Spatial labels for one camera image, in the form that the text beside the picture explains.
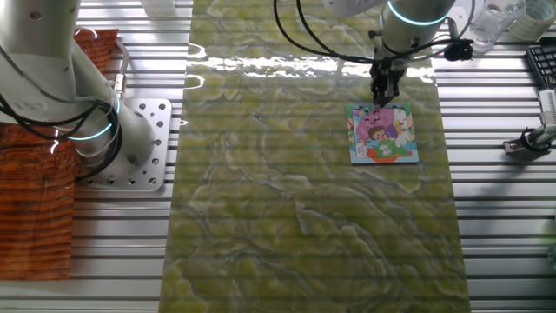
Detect silver camera mount clamp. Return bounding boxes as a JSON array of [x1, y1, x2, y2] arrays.
[[502, 123, 556, 158]]

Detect wrist camera with silver bracket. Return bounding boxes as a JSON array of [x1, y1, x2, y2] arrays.
[[442, 12, 475, 63]]

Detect black keyboard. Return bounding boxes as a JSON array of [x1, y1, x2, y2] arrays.
[[526, 44, 556, 90]]

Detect brown wood grain mat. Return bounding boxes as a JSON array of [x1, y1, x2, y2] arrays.
[[0, 28, 120, 282]]

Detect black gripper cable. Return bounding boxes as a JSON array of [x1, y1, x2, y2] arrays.
[[272, 0, 477, 65]]

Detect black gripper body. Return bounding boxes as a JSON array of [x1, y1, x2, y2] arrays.
[[367, 56, 408, 83]]

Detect green marble pattern mat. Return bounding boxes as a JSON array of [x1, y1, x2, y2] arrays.
[[158, 0, 473, 313]]

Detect ridged silver camera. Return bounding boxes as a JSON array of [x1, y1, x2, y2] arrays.
[[537, 88, 556, 128]]

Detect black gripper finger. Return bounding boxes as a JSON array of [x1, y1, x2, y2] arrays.
[[374, 85, 399, 108], [371, 72, 400, 97]]

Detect large cream tape roll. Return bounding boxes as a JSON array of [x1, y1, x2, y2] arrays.
[[507, 0, 556, 43]]

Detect butterfly girl puzzle board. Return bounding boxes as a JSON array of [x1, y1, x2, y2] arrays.
[[345, 102, 420, 166]]

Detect grey cable with metal connector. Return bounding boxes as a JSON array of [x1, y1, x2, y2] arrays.
[[112, 37, 131, 100]]

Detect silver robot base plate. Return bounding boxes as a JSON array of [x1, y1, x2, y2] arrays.
[[84, 97, 174, 193]]

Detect clear plastic containers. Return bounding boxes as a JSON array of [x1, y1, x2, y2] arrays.
[[467, 0, 527, 55]]

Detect black arm base cable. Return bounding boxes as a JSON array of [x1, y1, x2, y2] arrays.
[[0, 93, 124, 180]]

